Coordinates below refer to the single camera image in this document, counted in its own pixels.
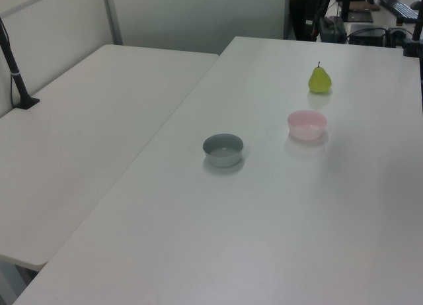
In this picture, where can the green pear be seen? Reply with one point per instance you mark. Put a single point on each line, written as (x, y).
(319, 81)

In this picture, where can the grey plastic bowl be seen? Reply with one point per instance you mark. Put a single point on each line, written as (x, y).
(222, 153)

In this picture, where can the pink plastic bowl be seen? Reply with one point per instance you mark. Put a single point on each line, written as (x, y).
(306, 125)

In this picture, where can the white side table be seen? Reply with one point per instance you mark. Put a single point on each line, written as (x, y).
(82, 136)

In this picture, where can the black and green tool case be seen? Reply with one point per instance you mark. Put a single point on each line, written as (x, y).
(332, 28)

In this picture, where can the black electronics box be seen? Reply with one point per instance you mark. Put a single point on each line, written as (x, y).
(367, 33)

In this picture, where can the black monitor stand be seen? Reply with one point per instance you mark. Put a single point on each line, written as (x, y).
(347, 2)

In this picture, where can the black clamp stand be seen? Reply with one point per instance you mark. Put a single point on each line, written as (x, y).
(414, 40)

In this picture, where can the black computer keyboard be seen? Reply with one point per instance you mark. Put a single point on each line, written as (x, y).
(398, 7)

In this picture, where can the grey metal frame post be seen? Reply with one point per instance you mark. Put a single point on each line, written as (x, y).
(112, 17)

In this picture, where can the black camera stand pole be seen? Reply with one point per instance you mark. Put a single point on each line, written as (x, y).
(15, 75)

